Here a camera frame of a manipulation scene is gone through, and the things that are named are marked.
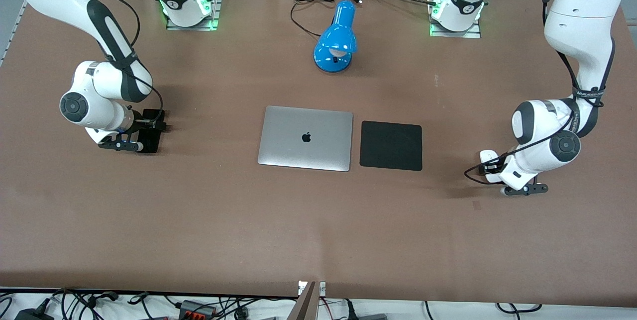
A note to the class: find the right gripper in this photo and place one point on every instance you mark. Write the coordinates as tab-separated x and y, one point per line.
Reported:
151	131

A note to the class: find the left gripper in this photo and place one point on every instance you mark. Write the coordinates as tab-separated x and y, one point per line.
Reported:
493	166

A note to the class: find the black smartphone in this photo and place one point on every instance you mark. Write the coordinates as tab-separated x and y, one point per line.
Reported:
152	142

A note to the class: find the white computer mouse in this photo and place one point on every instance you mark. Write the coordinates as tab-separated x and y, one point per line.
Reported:
487	155

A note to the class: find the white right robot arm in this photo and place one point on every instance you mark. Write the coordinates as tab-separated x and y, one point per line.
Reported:
104	86

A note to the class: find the black mouse pad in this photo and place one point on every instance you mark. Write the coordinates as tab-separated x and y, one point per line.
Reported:
390	145

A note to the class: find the silver closed laptop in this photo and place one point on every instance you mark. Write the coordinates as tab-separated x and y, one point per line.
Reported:
304	137

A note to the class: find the black box orange connectors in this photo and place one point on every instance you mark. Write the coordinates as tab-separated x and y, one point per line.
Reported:
196	308

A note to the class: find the black floor plug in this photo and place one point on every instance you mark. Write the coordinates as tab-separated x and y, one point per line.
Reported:
351	311

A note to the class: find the black power adapter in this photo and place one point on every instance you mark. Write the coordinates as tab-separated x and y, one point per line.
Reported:
32	315

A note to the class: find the blue desk lamp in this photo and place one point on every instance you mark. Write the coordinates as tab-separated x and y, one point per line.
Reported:
336	41

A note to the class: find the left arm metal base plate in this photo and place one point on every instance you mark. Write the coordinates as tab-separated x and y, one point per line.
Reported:
455	33

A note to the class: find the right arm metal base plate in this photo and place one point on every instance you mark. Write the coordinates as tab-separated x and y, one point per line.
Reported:
217	1

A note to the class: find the white table edge bracket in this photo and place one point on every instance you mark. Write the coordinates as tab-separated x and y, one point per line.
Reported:
322	288

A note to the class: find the brown wooden post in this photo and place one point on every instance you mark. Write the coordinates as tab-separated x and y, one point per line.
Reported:
304	305

